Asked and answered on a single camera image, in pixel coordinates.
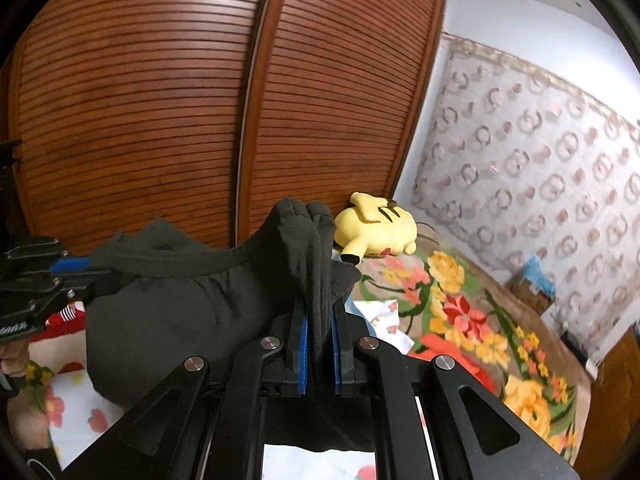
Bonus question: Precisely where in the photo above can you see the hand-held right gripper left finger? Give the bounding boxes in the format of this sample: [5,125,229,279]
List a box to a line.
[61,307,313,480]

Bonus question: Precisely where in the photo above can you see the ring patterned curtain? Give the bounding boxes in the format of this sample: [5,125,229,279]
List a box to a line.
[411,34,640,367]

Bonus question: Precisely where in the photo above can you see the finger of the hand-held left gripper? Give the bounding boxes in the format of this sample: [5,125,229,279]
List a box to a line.
[5,236,94,278]
[27,268,124,317]

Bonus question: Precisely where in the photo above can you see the red striped cloth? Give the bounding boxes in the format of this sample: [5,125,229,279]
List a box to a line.
[29,304,89,345]

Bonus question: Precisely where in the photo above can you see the yellow plush toy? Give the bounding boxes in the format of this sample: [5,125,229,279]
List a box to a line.
[332,191,419,266]

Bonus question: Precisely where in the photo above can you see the white floral bed sheet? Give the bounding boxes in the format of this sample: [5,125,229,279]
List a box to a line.
[7,299,426,480]

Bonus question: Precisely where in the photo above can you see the dark grey pants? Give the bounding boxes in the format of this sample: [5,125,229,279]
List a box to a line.
[84,197,377,455]

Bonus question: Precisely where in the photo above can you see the brown floral blanket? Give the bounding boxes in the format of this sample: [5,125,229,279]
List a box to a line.
[350,222,594,467]

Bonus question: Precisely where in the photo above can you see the person's left hand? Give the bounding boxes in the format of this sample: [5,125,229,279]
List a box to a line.
[0,344,32,378]

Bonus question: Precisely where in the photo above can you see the wooden louvered wardrobe door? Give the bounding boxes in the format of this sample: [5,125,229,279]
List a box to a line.
[7,0,282,257]
[235,0,452,243]

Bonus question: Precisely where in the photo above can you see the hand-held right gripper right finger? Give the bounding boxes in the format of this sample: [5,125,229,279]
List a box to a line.
[330,302,581,480]

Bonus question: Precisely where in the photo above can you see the blue and brown box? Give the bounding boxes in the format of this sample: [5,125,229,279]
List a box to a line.
[520,255,557,306]

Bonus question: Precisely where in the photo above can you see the wooden cabinet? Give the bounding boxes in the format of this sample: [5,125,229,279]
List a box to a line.
[575,327,640,477]

